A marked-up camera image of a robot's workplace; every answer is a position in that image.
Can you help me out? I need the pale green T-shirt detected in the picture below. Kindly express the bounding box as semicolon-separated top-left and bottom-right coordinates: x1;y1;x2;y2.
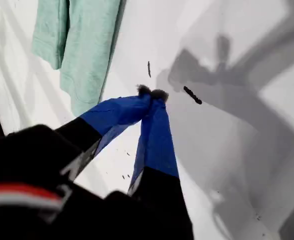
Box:
31;0;125;118

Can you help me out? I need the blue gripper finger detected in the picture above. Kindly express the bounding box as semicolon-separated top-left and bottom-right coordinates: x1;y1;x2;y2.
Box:
127;88;196;240
53;84;154;183

